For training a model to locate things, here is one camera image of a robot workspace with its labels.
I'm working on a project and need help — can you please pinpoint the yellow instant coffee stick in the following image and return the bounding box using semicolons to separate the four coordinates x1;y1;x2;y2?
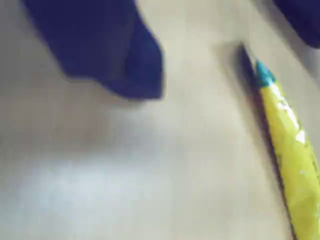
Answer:
254;59;320;240

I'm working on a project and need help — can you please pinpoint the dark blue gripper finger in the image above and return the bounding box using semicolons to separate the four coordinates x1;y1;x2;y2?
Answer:
22;0;167;100
273;0;320;49

